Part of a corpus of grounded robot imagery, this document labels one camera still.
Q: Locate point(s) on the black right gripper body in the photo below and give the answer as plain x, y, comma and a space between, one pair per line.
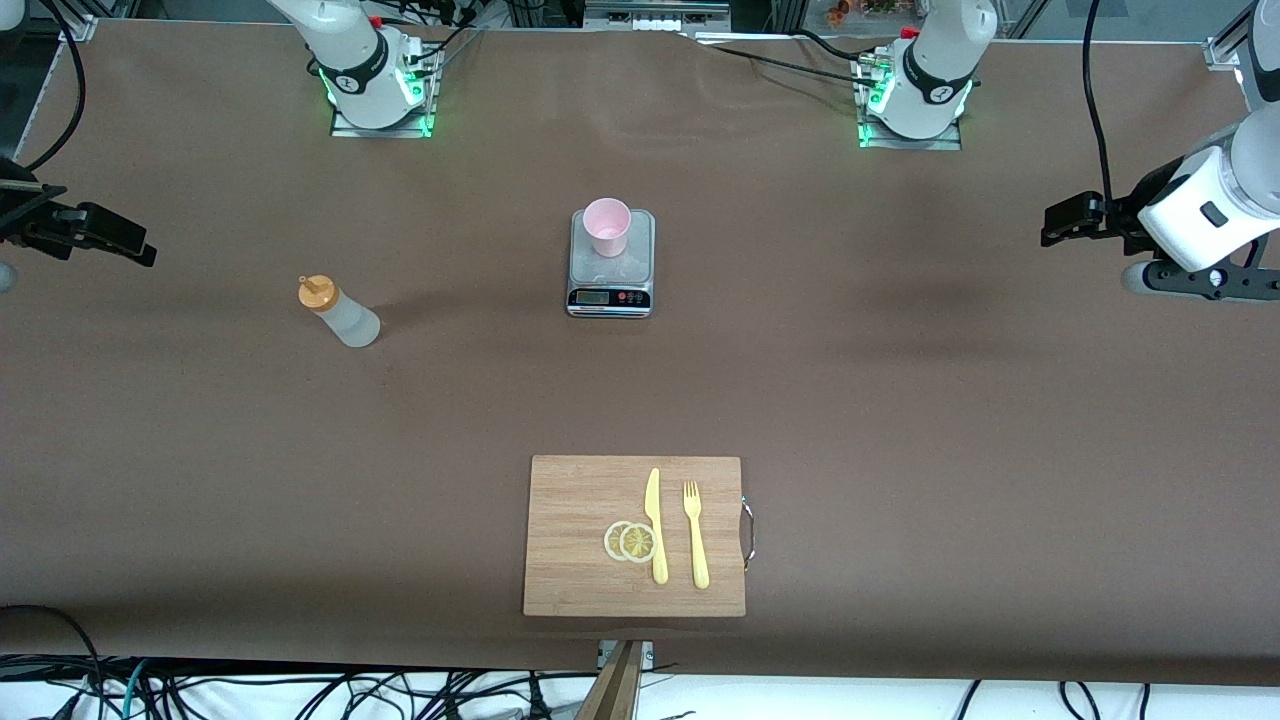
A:
22, 213

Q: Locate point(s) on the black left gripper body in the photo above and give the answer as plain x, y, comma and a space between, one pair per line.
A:
1128, 217

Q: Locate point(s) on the translucent sauce bottle orange cap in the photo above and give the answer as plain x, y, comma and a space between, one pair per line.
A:
355, 325

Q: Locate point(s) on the pink plastic cup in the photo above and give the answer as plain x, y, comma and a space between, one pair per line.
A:
607, 235

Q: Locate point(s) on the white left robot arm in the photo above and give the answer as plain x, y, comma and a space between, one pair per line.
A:
1190, 205

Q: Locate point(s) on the colourful toy food pile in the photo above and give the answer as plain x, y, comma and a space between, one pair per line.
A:
850, 12

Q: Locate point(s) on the silver digital kitchen scale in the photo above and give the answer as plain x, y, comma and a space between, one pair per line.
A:
640, 270

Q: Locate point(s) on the white power strip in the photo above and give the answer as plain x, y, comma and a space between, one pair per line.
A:
655, 22

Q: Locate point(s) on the yellow plastic fork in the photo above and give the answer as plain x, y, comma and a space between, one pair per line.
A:
700, 560

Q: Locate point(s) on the yellow plastic knife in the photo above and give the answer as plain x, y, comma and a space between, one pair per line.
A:
659, 560

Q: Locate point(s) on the lemon slice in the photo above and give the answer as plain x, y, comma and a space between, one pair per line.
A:
610, 541
638, 543

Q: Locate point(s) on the wooden cutting board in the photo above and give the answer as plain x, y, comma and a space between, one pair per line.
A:
570, 540

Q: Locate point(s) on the wooden beam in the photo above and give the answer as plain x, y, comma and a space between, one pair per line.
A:
612, 690

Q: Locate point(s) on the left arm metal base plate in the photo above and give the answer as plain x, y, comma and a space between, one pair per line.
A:
910, 144

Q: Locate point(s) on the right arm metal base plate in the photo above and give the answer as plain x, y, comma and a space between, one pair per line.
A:
380, 131

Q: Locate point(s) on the metal table bracket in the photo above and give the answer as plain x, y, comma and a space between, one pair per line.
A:
648, 655

